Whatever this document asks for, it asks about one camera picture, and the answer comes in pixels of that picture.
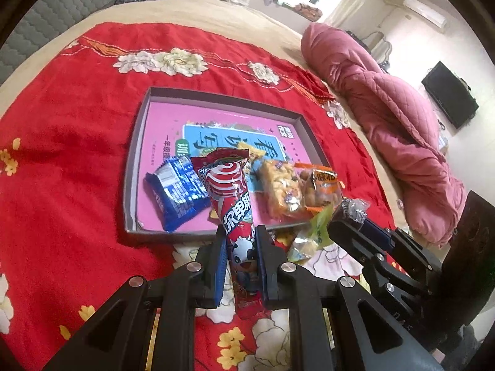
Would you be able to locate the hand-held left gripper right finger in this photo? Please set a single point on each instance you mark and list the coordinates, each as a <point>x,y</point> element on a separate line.
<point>261,262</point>

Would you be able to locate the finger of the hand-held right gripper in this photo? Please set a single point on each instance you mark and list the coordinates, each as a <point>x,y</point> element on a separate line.
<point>352,239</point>
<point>377,232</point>

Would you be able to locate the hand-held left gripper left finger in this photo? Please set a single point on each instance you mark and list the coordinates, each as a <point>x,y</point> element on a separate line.
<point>220,262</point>

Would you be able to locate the clear square cake packet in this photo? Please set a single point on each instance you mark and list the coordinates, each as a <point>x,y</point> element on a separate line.
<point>303,249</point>

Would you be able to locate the orange snack packet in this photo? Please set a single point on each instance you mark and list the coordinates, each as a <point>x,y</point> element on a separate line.
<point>321,191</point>

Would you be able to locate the long red snack packet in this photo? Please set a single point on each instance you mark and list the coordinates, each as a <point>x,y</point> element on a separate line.
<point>228,201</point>

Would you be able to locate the clear puffed snack bag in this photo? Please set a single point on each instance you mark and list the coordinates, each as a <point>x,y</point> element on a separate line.
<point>278,185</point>

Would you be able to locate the yellow cake packet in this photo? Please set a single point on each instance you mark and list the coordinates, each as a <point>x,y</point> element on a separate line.
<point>251,156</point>

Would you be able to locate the grey cardboard box tray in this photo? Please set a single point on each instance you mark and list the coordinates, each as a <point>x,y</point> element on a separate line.
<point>135,170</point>

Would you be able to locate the green snack packet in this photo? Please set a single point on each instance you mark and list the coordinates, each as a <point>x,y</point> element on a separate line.
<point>323,228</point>

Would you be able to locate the blue snack packet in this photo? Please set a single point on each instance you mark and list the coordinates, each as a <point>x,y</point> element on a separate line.
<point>176,193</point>

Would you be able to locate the dark brown object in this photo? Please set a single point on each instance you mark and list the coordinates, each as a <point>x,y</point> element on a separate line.
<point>477,239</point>

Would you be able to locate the pink quilt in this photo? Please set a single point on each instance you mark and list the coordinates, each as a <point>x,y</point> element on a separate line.
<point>379,123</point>

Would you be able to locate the pink book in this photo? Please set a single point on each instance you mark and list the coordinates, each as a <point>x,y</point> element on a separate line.
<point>170,123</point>

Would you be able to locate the black television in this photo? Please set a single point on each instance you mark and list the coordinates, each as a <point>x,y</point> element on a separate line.
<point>450,94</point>

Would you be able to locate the white ornate chair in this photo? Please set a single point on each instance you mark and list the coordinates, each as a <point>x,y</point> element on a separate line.
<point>377,44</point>

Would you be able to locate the red floral blanket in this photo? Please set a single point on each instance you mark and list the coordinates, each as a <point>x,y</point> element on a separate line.
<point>77,123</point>

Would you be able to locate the white air conditioner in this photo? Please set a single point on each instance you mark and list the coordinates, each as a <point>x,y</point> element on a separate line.
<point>425,13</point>

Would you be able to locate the floral cloth bag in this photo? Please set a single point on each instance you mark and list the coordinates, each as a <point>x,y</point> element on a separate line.
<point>308,11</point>

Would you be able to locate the beige bed sheet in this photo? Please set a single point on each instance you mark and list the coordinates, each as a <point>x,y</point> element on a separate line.
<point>212,15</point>

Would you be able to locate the grey quilted headboard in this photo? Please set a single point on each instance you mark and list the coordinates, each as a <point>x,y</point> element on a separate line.
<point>58,11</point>

